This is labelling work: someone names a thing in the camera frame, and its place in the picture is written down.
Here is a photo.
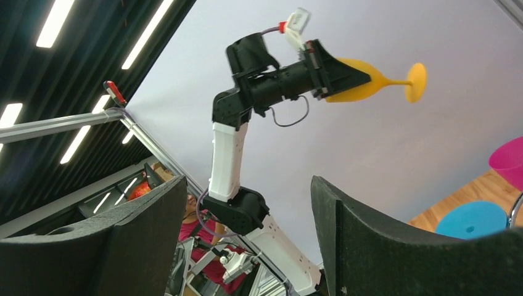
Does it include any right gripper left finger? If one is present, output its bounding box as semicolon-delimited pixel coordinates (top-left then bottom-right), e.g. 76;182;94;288
1;176;187;295

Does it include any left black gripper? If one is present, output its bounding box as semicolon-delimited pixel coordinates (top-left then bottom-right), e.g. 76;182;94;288
300;39;371;101

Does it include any aluminium enclosure frame post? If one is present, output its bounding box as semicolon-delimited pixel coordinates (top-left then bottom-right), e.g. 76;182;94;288
0;108;295;296

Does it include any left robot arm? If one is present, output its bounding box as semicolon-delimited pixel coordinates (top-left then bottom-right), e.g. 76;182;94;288
203;33;373;295

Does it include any person in red shirt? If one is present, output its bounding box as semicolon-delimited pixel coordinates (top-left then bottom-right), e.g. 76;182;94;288
178;193;247;295

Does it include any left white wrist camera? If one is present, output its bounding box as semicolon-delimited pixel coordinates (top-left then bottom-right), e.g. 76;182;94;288
283;7;311;52

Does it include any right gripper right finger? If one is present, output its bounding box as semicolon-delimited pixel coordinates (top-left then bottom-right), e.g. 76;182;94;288
310;176;522;295

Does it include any red handled clamp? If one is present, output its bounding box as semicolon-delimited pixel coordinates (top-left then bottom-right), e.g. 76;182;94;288
103;80;127;108

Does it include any blue wine glass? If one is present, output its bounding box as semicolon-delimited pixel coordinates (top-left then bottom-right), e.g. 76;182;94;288
435;200;508;239

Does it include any magenta wine glass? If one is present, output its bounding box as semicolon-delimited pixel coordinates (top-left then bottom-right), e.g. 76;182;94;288
488;136;522;191

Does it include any yellow wine glass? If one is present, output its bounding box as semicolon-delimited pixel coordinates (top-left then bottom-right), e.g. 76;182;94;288
326;58;427;103

